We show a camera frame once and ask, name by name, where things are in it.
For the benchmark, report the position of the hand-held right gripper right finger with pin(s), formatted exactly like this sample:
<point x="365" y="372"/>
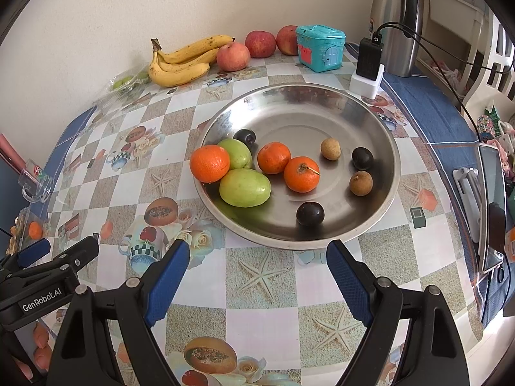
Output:
<point x="348" y="281"/>

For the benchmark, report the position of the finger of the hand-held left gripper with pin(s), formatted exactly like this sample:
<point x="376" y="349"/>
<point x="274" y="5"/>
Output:
<point x="80" y="254"/>
<point x="34" y="250"/>

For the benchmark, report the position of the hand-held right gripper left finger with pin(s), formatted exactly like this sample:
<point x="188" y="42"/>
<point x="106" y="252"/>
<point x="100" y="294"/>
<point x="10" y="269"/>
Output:
<point x="169" y="281"/>

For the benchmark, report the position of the dark purple plum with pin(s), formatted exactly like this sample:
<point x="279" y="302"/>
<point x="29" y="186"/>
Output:
<point x="310" y="213"/>
<point x="245" y="136"/>
<point x="362" y="158"/>

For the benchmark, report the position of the brown longan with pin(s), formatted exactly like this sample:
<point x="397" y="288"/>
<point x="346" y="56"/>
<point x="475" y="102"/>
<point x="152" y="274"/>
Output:
<point x="330" y="148"/>
<point x="361" y="183"/>

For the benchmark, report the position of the orange mandarin with stem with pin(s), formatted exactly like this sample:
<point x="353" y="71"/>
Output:
<point x="301" y="175"/>

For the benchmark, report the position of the green guava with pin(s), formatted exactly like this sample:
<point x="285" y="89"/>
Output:
<point x="237" y="152"/>
<point x="245" y="189"/>

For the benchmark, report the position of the stainless steel bowl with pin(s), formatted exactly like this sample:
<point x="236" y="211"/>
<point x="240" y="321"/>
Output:
<point x="314" y="108"/>

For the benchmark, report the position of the person's left hand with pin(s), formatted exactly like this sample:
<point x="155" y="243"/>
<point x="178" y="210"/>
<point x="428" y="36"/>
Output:
<point x="42" y="354"/>

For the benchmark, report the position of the small orange fruit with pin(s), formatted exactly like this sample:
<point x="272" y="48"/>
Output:
<point x="35" y="230"/>

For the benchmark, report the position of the clear plastic holder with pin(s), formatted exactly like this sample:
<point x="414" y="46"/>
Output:
<point x="34" y="185"/>

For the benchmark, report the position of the printed checkered tablecloth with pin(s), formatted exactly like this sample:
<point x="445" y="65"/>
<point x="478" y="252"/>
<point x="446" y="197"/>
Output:
<point x="261" y="273"/>

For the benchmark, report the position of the pink flat item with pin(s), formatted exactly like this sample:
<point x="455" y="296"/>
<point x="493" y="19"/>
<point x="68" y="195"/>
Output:
<point x="10" y="150"/>

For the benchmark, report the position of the smartphone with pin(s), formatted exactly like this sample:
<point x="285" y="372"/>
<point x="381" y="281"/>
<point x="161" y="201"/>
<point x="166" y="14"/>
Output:
<point x="493" y="193"/>

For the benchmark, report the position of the clear plastic bag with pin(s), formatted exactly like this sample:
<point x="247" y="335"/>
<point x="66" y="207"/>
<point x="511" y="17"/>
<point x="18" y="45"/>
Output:
<point x="128" y="88"/>

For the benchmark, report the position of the small green fruit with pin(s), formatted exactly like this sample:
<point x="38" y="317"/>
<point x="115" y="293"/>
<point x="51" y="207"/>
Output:
<point x="120" y="83"/>
<point x="141" y="75"/>

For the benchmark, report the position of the white charging dock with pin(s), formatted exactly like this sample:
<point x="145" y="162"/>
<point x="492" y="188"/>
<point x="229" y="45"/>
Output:
<point x="364" y="88"/>

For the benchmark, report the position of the yellow banana bunch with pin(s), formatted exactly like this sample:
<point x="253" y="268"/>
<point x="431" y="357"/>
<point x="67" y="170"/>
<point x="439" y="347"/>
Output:
<point x="177" y="76"/>

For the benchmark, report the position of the green white carton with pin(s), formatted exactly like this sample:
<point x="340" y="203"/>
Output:
<point x="494" y="122"/>

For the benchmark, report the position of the pink white cloth bundle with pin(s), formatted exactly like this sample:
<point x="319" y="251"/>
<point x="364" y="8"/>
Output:
<point x="446" y="73"/>

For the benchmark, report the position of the pale pink apple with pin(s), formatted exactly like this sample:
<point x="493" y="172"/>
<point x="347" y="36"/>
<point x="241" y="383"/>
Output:
<point x="233" y="57"/>

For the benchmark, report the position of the teal toy house box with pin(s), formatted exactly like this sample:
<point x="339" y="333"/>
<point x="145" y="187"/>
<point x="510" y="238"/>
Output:
<point x="320" y="48"/>

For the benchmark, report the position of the red apple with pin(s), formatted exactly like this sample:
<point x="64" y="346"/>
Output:
<point x="287" y="40"/>
<point x="260" y="43"/>

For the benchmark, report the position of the stainless steel kettle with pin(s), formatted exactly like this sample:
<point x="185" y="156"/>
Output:
<point x="396" y="20"/>

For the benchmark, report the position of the white furniture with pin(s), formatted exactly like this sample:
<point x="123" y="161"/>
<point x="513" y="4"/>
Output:
<point x="450" y="12"/>

